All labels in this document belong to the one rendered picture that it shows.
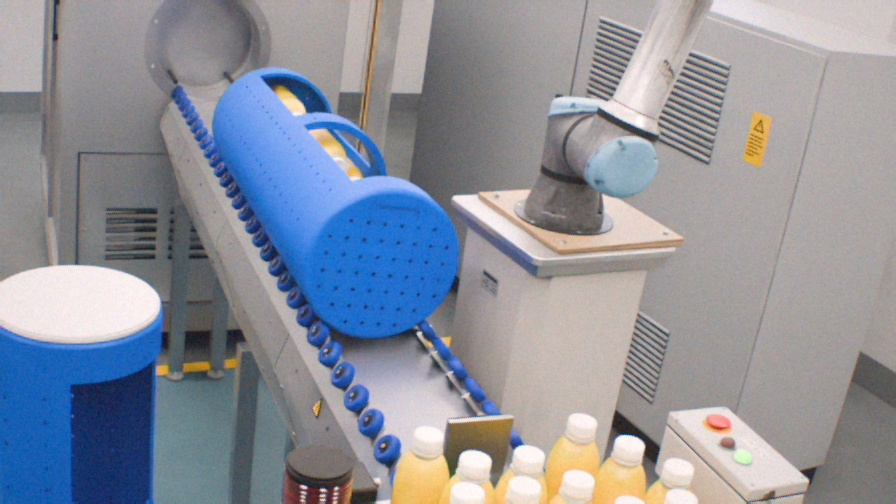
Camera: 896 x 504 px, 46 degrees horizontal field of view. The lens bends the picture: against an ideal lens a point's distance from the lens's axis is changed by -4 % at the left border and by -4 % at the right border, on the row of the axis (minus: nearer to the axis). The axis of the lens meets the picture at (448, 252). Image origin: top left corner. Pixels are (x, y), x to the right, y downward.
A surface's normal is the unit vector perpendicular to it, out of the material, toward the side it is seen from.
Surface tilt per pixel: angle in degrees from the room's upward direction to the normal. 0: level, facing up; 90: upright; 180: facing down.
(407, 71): 90
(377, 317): 90
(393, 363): 0
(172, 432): 0
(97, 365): 90
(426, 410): 0
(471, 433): 90
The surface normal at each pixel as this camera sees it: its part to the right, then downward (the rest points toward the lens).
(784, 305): 0.47, 0.38
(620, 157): 0.27, 0.51
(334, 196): -0.47, -0.71
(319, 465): 0.14, -0.92
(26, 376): -0.21, 0.33
